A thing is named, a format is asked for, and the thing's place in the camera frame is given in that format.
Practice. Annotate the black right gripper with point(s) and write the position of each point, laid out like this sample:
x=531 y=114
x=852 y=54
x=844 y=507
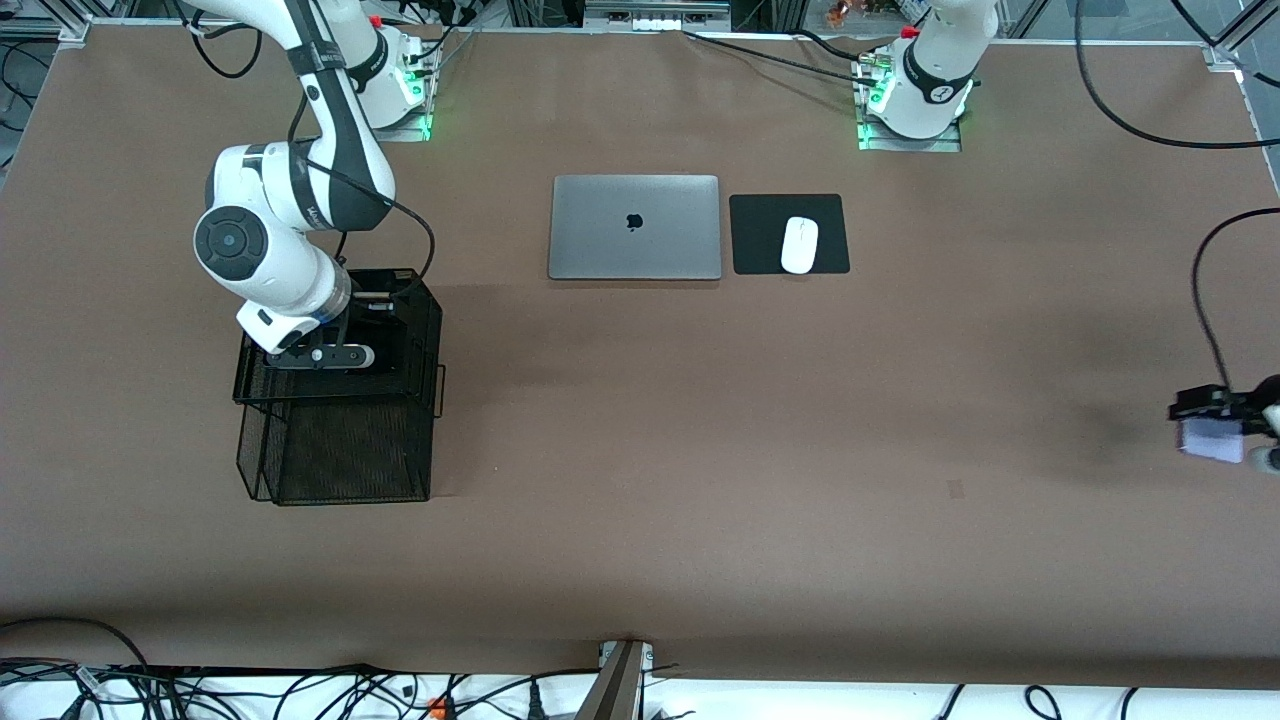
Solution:
x=372 y=322

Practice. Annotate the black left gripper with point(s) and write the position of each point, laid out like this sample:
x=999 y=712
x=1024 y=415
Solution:
x=1243 y=407

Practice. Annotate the lavender flip phone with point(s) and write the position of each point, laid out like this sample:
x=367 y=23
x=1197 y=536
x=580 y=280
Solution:
x=1212 y=440

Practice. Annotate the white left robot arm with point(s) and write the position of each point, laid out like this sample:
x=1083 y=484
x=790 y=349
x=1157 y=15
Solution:
x=935 y=60

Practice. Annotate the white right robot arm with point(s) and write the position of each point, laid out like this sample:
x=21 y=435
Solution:
x=250 y=175

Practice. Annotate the black mesh desk organizer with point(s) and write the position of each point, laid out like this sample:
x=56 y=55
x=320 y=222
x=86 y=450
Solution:
x=330 y=460

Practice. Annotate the silver closed laptop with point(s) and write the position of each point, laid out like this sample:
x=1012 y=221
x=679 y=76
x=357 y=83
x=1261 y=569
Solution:
x=650 y=240

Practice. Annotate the black mouse pad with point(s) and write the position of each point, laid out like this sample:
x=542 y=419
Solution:
x=760 y=240

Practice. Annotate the white power strip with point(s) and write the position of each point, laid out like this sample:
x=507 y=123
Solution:
x=650 y=20

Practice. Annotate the white computer mouse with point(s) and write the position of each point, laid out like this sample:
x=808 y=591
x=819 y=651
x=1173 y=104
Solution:
x=800 y=245

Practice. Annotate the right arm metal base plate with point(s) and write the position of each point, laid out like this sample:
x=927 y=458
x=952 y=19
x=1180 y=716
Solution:
x=415 y=133

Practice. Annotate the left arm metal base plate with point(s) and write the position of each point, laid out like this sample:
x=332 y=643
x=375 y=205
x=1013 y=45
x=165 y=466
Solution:
x=950 y=146

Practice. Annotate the aluminium frame corner profile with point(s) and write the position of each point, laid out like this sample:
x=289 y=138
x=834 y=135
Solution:
x=75 y=30
x=1235 y=40

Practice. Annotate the aluminium post bracket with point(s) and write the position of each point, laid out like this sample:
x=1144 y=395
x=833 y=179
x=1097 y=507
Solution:
x=615 y=690

